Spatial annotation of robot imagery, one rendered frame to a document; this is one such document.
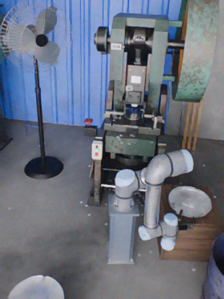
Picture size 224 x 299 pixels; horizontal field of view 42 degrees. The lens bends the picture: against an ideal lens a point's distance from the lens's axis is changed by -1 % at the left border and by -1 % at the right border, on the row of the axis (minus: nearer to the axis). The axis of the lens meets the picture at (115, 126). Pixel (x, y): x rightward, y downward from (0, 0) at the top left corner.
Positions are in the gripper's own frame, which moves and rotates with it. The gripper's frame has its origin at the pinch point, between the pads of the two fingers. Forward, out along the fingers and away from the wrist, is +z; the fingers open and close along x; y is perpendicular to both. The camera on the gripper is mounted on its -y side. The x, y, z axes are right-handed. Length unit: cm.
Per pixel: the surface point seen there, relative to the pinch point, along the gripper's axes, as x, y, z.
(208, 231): 11.9, -18.4, 1.8
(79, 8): -115, 157, 138
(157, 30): -106, 42, 41
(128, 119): -40, 55, 36
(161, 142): -26, 28, 37
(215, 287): 9, -26, -43
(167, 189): 3.7, 15.4, 24.7
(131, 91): -60, 57, 43
